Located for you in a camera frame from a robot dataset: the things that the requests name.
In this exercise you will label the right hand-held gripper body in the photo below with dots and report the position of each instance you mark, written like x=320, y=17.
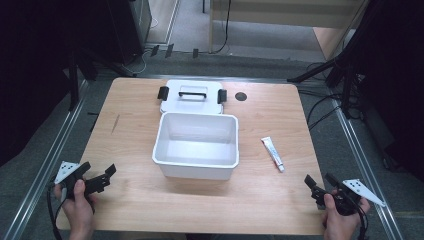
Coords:
x=353, y=195

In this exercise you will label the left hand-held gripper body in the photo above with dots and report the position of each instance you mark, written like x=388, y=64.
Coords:
x=68, y=173

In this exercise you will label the person's right hand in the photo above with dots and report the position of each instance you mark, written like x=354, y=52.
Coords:
x=340, y=223

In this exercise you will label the person's left hand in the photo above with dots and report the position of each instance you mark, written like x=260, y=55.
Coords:
x=79, y=210

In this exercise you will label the white ointment tube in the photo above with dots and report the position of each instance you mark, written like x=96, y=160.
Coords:
x=273, y=154

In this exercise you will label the black metal stand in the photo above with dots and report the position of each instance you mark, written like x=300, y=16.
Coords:
x=74, y=83

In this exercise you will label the white plastic storage box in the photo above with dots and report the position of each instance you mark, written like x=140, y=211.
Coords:
x=196, y=150

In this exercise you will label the black round table grommet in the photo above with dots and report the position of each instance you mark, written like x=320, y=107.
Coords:
x=240, y=96

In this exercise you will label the black curtain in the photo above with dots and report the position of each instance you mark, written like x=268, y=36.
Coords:
x=396, y=83
x=33, y=66

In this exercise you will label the black tripod stand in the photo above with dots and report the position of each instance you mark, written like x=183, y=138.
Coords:
x=336, y=66

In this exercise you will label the black cabinet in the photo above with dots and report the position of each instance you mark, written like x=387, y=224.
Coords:
x=128, y=30

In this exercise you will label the aluminium floor rail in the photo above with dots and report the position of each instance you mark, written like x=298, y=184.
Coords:
x=43, y=170
x=366, y=170

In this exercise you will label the small black floor bracket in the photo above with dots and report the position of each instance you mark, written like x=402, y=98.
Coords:
x=155, y=50
x=195, y=53
x=169, y=50

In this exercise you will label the light wooden furniture frame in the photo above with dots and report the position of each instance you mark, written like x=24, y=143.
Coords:
x=283, y=15

